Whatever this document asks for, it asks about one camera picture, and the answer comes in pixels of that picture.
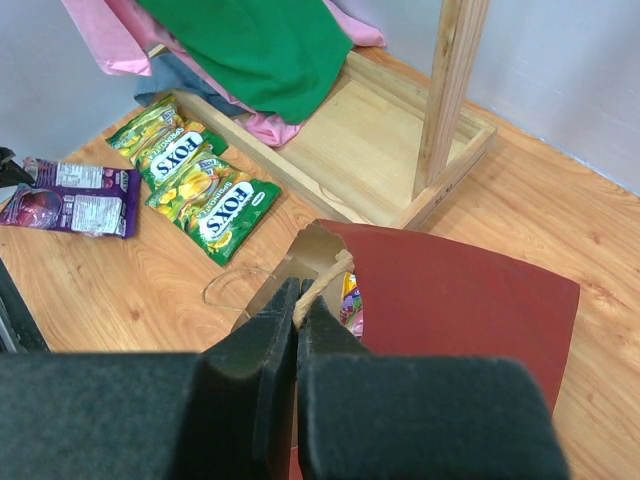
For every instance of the wooden clothes rack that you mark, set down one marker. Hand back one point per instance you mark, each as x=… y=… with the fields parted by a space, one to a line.
x=381 y=149

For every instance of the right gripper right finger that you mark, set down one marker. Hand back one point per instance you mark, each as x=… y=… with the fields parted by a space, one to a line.
x=475 y=415

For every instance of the red brown paper bag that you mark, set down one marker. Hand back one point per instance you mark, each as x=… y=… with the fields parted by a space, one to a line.
x=422 y=294

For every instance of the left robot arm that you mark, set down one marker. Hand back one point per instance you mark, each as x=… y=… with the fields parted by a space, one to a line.
x=19 y=331

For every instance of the purple snack bag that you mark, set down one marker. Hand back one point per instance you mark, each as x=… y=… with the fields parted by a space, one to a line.
x=75 y=198

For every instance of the green shirt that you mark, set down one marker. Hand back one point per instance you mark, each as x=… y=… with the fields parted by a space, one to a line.
x=279 y=57

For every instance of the pink shirt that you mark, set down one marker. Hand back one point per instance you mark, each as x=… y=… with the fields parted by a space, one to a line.
x=119 y=33

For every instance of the blue grey cloth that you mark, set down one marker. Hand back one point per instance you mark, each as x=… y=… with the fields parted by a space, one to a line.
x=168 y=72

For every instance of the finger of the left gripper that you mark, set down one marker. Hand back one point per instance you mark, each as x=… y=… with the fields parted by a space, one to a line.
x=11 y=174

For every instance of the green Fox's candy bag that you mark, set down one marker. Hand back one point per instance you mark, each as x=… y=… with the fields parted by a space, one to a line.
x=213 y=203
x=159 y=140

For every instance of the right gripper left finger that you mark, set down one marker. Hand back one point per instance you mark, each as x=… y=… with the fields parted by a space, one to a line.
x=225 y=413

